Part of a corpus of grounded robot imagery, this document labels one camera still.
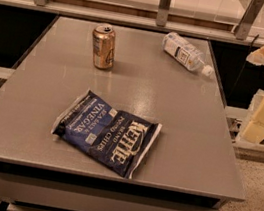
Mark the clear acrylic panel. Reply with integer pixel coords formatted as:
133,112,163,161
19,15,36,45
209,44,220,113
195,0,245,25

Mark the orange soda can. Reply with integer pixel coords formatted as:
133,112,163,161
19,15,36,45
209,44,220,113
92,22,116,70

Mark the grey metal bracket right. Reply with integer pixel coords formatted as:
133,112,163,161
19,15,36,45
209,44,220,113
234,0,264,41

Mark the black cable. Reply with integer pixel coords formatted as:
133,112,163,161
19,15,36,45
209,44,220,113
225,30,260,108

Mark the grey metal bracket middle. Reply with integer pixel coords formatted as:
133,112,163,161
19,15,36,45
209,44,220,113
156,0,171,27

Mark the grey table drawer front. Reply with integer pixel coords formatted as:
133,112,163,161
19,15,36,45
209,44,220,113
0,173,217,211

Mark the clear plastic water bottle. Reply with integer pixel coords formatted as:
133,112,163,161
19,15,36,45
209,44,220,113
162,32,214,77

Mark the blue Kettle chips bag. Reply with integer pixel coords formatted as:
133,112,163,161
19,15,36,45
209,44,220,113
51,90,162,179

